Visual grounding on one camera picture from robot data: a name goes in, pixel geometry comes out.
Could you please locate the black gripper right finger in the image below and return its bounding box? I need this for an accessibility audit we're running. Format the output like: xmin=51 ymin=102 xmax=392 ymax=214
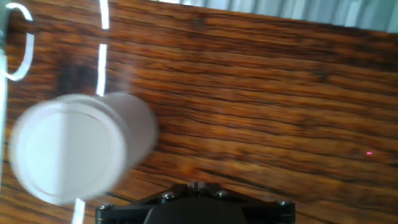
xmin=197 ymin=182 xmax=296 ymax=224

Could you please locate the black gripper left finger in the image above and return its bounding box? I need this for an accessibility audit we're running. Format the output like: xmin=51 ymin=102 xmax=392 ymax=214
xmin=95 ymin=182 xmax=198 ymax=224

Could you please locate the white plastic cup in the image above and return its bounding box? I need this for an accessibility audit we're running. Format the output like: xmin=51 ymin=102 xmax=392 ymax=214
xmin=8 ymin=91 xmax=160 ymax=206

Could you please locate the aluminium table frame rail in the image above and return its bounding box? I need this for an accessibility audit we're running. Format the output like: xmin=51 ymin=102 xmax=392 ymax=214
xmin=0 ymin=0 xmax=9 ymax=194

